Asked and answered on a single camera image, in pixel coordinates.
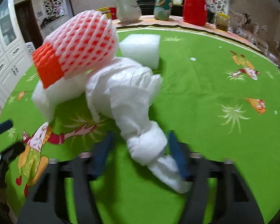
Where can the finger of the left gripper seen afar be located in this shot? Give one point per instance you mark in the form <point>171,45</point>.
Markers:
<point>6,125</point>

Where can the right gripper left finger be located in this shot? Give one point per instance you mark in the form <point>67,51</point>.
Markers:
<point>67,182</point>

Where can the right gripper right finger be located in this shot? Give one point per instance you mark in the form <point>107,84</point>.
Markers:
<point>234,202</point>

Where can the white L-shaped foam block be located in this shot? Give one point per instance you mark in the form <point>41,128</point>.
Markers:
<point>46,99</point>

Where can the white foam wrap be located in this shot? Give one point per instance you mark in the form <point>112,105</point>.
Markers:
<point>124,90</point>

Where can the white tall cabinet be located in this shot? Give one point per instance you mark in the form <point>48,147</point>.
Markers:
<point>15,59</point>

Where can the green cartoon tablecloth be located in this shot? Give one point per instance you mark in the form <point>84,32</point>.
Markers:
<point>222,99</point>

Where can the white shoe cabinet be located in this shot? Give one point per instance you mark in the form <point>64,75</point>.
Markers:
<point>51,27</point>

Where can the yellow lidded glass jar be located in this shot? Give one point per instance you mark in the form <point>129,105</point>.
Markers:
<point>106,11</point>

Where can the small white foam block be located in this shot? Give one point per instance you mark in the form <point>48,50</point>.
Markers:
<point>143,48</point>

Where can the white ceramic teapot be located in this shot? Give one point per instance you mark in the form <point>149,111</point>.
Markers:
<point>127,11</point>

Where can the small yellow lidded jar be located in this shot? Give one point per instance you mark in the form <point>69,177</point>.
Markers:
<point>222,21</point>

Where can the red thermos flask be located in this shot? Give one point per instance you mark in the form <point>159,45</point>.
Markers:
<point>195,12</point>

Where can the green snack bag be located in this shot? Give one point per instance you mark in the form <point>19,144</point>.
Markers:
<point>162,9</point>

